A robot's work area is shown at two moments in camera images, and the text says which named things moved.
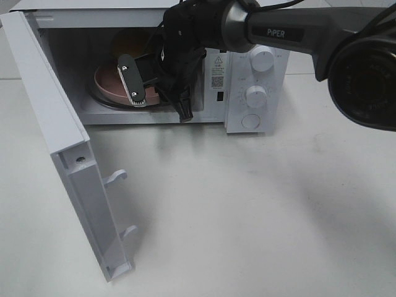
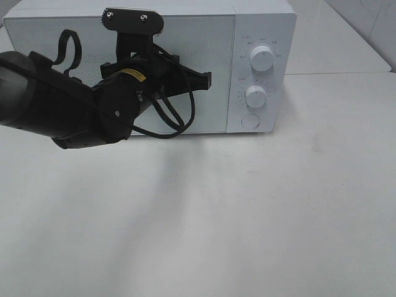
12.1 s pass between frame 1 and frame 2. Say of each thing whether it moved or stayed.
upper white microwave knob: stayed
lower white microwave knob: stayed
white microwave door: moved
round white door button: stayed
